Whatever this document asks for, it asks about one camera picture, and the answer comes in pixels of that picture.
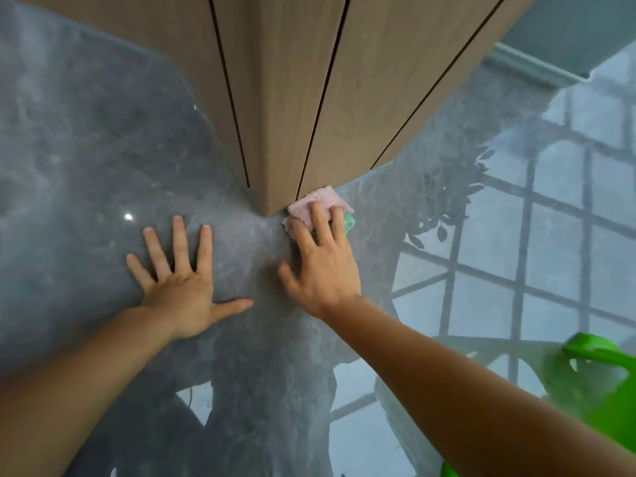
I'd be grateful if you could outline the person's left hand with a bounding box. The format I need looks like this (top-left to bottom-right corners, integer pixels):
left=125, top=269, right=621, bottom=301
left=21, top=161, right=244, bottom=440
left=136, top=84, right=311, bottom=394
left=126, top=215, right=254, bottom=341

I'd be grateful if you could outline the wooden cabinet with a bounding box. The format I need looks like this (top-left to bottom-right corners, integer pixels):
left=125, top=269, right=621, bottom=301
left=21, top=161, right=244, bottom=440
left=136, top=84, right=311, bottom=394
left=4, top=0, right=540, bottom=218

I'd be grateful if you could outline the pink and green cleaning cloth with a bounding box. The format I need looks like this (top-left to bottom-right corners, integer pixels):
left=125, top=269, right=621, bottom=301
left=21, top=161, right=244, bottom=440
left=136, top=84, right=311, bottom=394
left=282, top=185, right=357, bottom=242

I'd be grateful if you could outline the green plastic container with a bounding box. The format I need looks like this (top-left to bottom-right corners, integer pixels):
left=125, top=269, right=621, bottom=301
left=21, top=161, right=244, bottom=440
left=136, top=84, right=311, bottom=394
left=541, top=332, right=636, bottom=455

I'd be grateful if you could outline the person's right hand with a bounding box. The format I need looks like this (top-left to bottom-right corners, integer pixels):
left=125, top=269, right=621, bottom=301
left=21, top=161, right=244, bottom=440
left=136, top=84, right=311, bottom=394
left=277, top=200, right=362, bottom=321

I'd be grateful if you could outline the person's right forearm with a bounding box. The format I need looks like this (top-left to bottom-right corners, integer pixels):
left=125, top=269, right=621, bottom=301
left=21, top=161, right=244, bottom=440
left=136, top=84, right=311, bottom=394
left=318, top=294, right=636, bottom=477

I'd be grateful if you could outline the person's left forearm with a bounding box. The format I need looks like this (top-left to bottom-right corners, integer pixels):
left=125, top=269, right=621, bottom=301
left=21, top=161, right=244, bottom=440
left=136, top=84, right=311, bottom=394
left=0, top=305, right=179, bottom=477

